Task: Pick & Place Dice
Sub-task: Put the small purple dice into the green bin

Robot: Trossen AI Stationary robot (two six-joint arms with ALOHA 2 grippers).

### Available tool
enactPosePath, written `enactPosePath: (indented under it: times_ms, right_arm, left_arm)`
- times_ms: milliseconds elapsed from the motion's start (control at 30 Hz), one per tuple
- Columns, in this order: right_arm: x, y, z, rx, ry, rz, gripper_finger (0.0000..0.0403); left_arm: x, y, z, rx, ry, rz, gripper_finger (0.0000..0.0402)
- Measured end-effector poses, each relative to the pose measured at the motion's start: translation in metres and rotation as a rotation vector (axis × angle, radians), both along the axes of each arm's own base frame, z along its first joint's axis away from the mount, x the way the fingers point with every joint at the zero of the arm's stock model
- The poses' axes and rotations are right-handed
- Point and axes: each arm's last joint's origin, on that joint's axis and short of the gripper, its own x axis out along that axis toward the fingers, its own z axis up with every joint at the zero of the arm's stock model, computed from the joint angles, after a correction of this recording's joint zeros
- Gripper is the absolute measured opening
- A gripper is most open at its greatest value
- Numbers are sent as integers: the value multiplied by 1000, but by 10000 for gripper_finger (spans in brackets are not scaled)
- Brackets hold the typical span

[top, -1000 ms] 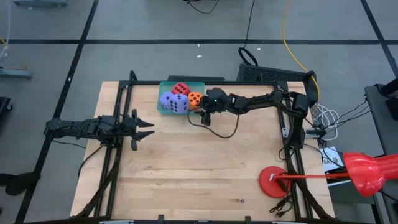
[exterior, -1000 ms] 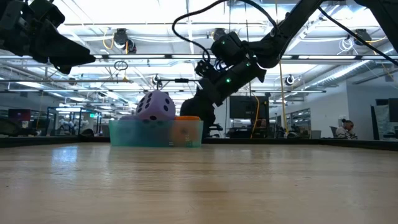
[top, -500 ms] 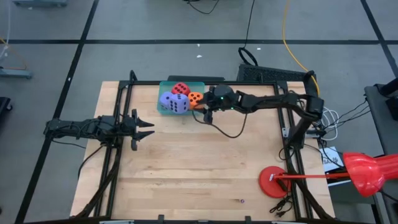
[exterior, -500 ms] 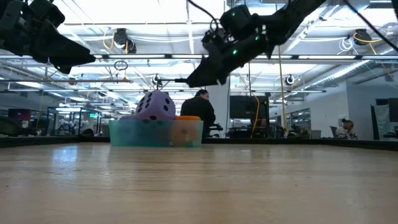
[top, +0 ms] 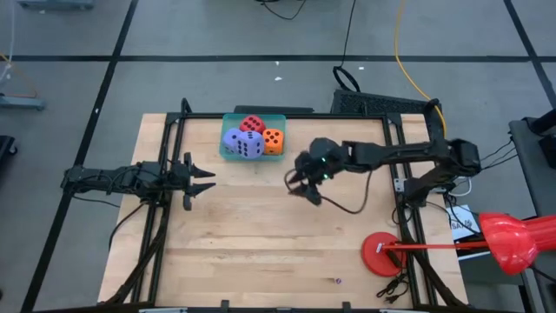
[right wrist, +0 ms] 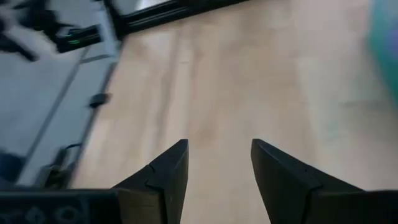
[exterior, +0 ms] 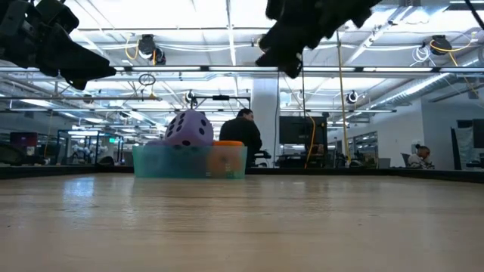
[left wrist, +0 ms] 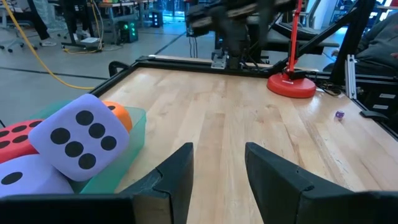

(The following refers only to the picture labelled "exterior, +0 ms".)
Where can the person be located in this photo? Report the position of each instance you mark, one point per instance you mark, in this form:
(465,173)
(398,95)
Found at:
(242,132)
(420,155)

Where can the teal translucent plastic bin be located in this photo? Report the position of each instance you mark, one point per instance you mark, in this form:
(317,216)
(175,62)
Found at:
(170,162)

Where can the orange foam die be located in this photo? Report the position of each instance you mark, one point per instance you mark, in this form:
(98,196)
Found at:
(228,143)

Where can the dark red monitor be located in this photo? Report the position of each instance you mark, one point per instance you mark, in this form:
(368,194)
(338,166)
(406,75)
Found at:
(23,139)

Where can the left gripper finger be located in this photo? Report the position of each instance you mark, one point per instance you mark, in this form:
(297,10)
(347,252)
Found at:
(81,81)
(72,56)

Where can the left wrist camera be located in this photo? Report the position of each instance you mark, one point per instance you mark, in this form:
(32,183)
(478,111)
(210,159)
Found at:
(56,13)

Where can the black bar stand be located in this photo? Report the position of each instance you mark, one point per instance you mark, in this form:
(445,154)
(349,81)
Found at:
(221,97)

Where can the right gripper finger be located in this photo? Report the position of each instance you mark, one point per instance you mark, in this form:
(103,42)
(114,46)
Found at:
(283,39)
(287,60)

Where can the black aluminium table frame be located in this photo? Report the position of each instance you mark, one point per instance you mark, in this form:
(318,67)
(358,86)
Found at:
(75,172)

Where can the black monitor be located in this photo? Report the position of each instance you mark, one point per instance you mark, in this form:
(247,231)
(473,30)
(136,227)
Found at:
(302,130)

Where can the silver air duct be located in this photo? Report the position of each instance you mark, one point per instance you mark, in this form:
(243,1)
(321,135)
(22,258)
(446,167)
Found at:
(416,90)

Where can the black office chair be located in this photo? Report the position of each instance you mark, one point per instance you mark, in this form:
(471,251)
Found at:
(261,155)

